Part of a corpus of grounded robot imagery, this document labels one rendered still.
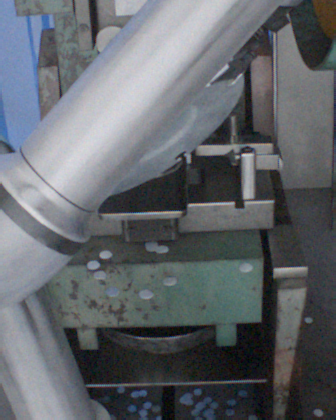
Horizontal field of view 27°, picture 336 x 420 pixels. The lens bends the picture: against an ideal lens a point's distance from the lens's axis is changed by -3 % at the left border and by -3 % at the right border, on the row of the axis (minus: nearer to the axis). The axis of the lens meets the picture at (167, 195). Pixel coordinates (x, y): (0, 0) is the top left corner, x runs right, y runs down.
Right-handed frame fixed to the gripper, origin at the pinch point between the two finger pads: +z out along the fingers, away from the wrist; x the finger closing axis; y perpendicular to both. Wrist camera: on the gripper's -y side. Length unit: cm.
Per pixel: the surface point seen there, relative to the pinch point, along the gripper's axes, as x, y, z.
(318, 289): 54, -95, 92
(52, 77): -30, -34, 62
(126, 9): -20.1, -19.8, 18.6
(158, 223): 11.5, -14.6, 38.3
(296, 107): 2, -147, 96
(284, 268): 30.4, -20.7, 25.8
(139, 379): 35, -10, 68
